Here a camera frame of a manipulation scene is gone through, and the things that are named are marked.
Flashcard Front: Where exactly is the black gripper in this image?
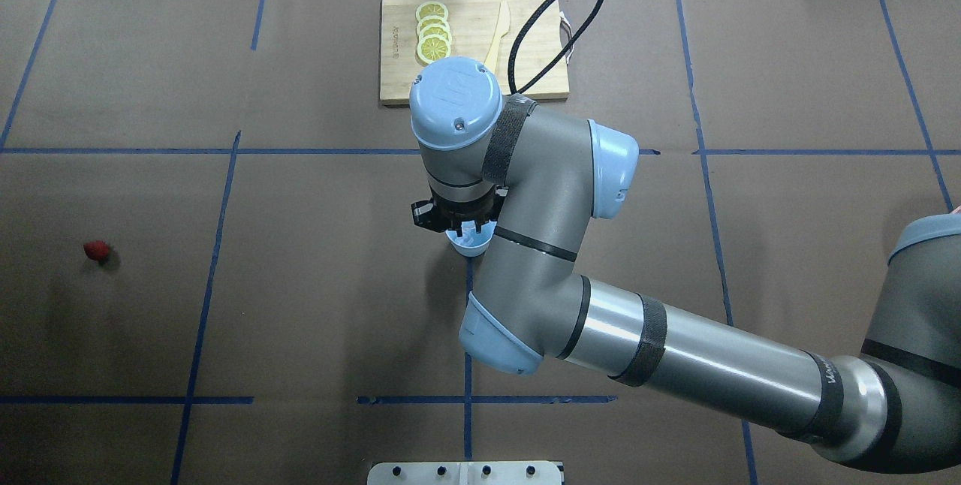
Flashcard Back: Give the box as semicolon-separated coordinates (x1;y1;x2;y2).
429;186;507;233

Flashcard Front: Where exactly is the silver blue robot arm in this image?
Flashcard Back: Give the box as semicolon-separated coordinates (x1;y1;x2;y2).
409;56;960;474

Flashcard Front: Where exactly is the light blue paper cup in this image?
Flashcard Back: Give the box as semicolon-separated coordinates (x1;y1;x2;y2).
444;221;497;257

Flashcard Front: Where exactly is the wooden cutting board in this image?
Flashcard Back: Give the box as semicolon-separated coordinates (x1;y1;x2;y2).
378;0;570;106

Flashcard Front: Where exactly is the yellow plastic knife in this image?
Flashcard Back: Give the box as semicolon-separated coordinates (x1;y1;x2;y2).
484;0;511;75

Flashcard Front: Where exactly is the red strawberry on table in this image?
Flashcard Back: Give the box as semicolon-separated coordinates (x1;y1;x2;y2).
83;241;113;265

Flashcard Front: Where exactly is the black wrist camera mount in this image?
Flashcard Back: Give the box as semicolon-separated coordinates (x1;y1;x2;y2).
411;200;450;233

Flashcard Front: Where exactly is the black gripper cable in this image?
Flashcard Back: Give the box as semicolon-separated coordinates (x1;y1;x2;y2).
508;0;607;96

